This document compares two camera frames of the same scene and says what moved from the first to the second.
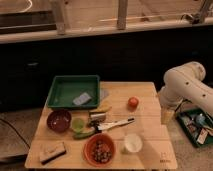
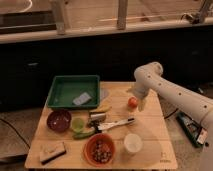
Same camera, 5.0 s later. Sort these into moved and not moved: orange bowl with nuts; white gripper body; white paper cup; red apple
Moved: white gripper body
Not moved: white paper cup; orange bowl with nuts; red apple
